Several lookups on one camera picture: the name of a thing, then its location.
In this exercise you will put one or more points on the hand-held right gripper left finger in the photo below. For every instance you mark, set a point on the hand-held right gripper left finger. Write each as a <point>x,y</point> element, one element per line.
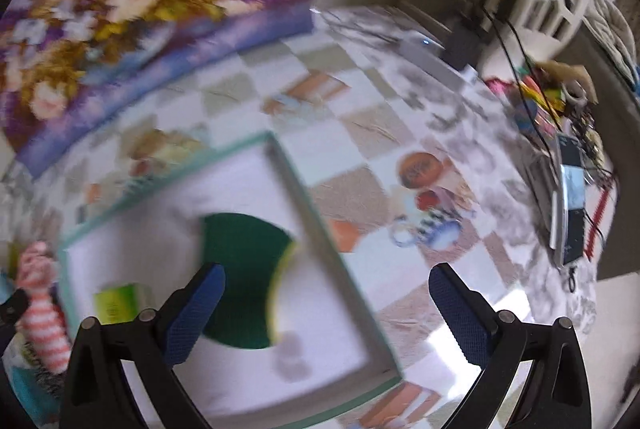
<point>196,309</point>

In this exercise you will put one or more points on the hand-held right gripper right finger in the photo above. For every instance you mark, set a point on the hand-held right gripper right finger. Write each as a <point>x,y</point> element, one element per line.
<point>460,309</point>

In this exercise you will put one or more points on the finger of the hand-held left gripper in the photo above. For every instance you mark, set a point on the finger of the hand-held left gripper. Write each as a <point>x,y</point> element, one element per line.
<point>12,309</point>

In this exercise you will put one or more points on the red white striped doll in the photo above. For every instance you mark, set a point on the red white striped doll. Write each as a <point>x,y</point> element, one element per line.
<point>45,319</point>

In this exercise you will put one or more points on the round green sponge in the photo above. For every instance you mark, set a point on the round green sponge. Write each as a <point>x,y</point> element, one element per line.
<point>245,269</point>

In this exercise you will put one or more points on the green picture book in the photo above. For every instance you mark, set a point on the green picture book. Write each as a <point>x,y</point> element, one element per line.
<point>165,219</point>

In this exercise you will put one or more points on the small green yellow packet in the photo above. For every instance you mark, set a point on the small green yellow packet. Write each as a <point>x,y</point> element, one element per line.
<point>120,301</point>

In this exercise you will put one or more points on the black tablet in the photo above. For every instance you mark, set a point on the black tablet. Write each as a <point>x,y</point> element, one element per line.
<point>570,189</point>

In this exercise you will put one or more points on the checkered printed tablecloth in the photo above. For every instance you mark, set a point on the checkered printed tablecloth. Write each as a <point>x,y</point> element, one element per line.
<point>350,129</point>

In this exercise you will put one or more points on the pile of colourful craft items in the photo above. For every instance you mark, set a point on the pile of colourful craft items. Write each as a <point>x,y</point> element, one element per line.
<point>532,104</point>

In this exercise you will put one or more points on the tape roll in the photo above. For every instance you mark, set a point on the tape roll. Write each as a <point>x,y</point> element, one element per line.
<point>575,91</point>

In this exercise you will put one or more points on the black box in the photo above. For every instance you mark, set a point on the black box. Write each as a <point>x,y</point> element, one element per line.
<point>462,44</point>

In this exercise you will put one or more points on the white device with blue light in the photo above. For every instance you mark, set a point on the white device with blue light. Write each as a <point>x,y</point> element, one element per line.
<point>420,46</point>

